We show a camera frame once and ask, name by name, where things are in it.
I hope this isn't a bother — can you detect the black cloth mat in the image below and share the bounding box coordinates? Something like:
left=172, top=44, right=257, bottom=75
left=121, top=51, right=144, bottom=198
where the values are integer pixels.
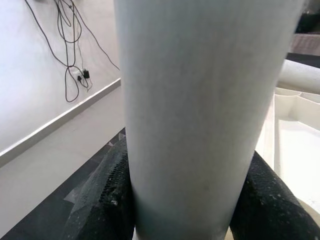
left=0, top=51, right=320, bottom=240

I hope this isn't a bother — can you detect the white plastic table leg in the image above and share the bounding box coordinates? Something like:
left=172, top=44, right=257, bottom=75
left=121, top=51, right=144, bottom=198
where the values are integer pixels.
left=113, top=0, right=308, bottom=240
left=276, top=58, right=320, bottom=96

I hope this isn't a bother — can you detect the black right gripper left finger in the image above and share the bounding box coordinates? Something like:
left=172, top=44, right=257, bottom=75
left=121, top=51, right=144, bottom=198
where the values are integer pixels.
left=62, top=136, right=138, bottom=240

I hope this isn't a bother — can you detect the white wall socket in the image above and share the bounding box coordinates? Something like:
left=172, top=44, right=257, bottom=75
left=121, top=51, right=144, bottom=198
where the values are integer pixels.
left=70, top=66, right=86, bottom=76

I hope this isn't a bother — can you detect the thin looped wall cable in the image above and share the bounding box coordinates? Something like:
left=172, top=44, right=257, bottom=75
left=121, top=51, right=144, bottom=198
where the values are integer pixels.
left=56, top=0, right=82, bottom=103

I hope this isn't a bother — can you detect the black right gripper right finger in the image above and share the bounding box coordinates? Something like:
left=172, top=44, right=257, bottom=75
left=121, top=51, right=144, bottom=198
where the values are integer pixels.
left=229, top=149, right=320, bottom=240

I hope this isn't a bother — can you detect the white plastic children table top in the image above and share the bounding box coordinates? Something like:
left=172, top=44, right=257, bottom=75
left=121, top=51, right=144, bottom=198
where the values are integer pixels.
left=254, top=86, right=320, bottom=226

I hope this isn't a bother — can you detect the thin black wall cable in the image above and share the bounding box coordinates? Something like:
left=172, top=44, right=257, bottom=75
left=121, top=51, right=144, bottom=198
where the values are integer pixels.
left=24, top=0, right=87, bottom=73

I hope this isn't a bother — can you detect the long thin wall cable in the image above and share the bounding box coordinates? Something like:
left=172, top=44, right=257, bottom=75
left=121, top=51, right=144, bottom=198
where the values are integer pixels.
left=67, top=0, right=121, bottom=73

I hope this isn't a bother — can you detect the clear tape piece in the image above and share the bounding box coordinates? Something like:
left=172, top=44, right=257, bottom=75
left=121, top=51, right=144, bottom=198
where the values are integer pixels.
left=63, top=132, right=127, bottom=221

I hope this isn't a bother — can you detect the black plastic bag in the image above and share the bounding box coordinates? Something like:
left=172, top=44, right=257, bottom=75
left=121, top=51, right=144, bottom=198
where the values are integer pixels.
left=294, top=0, right=320, bottom=35

